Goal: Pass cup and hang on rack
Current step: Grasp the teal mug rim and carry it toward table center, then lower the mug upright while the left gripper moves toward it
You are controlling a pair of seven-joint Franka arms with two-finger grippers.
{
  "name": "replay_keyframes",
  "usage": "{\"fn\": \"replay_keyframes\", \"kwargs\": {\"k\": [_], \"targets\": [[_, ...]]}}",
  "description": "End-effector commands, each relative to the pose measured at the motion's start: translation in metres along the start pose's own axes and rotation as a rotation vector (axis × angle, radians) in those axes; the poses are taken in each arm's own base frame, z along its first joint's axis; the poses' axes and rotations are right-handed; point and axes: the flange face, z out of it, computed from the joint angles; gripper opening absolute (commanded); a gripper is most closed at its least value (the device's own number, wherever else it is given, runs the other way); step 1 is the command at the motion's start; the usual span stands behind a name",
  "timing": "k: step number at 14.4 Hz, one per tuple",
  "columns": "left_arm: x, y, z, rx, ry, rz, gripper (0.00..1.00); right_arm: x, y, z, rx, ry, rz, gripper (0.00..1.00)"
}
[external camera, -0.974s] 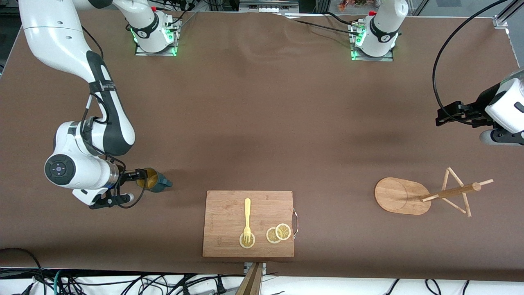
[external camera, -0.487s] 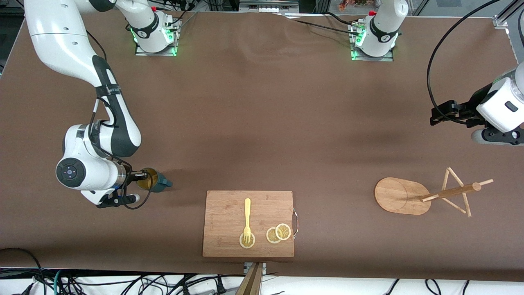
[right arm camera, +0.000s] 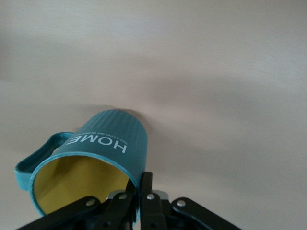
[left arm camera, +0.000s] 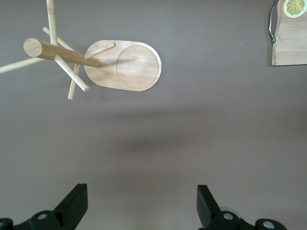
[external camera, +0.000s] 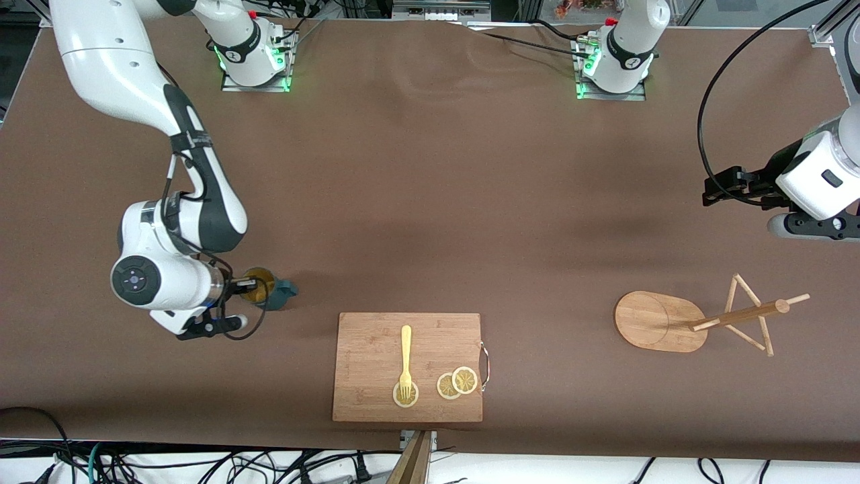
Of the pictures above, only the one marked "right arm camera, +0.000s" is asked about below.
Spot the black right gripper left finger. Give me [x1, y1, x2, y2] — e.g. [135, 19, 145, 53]
[18, 178, 140, 230]

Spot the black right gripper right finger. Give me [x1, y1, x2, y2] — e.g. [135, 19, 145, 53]
[139, 171, 250, 230]

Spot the teal mug with yellow inside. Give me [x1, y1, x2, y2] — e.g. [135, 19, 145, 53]
[14, 109, 148, 227]

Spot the brown table cover sheet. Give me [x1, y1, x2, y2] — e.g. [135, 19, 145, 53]
[0, 0, 307, 230]

